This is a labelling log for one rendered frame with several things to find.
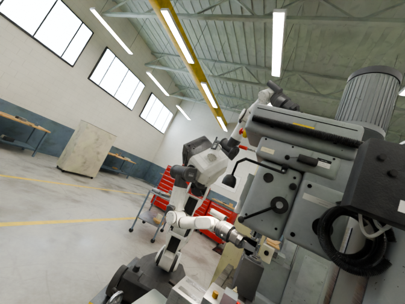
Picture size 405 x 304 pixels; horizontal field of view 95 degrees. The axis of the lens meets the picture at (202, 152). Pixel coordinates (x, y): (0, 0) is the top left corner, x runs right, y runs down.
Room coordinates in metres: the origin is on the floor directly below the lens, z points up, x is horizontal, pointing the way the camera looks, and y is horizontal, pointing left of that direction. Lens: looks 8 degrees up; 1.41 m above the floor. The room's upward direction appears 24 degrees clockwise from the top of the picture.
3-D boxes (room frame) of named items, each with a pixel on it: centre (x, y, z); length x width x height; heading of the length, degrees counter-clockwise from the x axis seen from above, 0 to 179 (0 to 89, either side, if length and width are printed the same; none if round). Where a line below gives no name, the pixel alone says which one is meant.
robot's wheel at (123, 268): (1.52, 0.18, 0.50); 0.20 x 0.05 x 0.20; 174
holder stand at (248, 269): (1.22, -0.56, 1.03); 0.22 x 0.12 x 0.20; 163
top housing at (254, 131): (0.90, -0.40, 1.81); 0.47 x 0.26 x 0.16; 66
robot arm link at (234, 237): (0.97, -0.32, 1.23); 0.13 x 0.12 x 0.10; 141
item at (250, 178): (0.95, -0.29, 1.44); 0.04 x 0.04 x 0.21; 66
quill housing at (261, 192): (0.91, -0.39, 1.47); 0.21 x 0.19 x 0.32; 156
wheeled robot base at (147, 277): (1.74, -0.11, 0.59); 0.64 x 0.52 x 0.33; 174
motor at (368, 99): (0.81, -0.62, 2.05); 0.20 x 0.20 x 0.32
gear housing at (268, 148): (0.89, -0.43, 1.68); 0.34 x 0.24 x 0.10; 66
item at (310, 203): (0.83, -0.57, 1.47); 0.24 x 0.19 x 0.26; 156
